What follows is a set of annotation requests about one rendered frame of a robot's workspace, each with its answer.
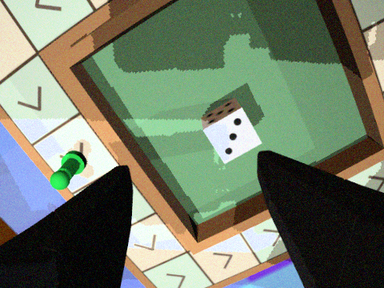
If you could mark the green game pawn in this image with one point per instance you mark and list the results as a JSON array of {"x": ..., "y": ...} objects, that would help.
[{"x": 72, "y": 163}]

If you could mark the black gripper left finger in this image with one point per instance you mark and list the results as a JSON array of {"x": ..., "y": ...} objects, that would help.
[{"x": 81, "y": 244}]

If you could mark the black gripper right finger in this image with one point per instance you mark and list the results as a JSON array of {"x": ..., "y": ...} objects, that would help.
[{"x": 333, "y": 229}]

